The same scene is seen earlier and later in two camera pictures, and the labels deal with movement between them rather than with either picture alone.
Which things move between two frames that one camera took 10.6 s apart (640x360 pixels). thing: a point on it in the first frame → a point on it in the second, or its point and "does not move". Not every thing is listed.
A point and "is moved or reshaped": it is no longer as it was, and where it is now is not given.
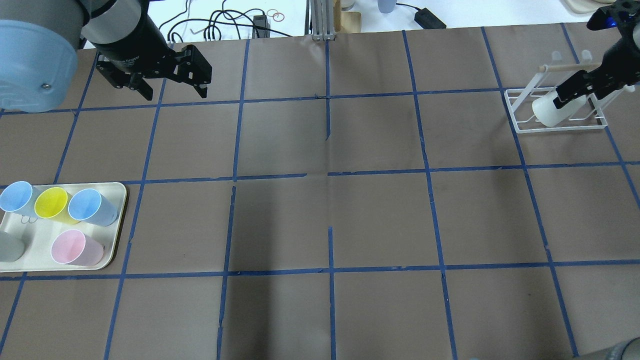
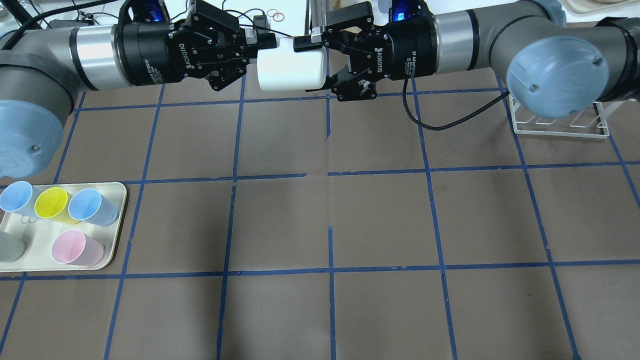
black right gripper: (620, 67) → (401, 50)
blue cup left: (19, 197) does not move
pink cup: (74, 247) does not move
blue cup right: (88, 205) does not move
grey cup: (11, 247) does not move
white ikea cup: (544, 108) is moved or reshaped
